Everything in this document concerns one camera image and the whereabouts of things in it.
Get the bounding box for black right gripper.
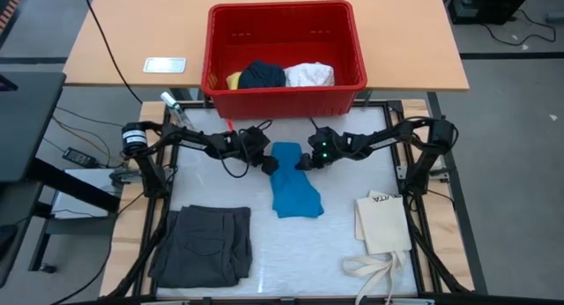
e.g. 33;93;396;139
293;126;352;172

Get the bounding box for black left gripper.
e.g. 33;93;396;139
237;125;280;176

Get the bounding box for blue t-shirt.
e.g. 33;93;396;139
268;141;325;219

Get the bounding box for navy garment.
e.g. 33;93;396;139
237;60;286;89

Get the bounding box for dark grey pants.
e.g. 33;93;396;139
148;205;253;289

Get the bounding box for red plastic laundry basket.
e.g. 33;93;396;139
201;0;368;120

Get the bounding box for white garment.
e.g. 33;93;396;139
284;61;336;88

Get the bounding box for cream canvas tote bag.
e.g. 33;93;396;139
342;190;413;305

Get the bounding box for clear spray bottle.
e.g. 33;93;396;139
160;92;195;130

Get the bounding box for white label card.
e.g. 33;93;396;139
143;56;187;74

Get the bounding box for light wooden desk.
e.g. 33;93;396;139
63;0;471;93

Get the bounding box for black power adapter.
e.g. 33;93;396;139
62;146;98;168

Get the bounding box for black side desk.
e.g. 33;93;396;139
0;71;67;288

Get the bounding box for orange ribbed strip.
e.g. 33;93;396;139
0;0;28;33

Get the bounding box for long black cable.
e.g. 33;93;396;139
81;0;145;104

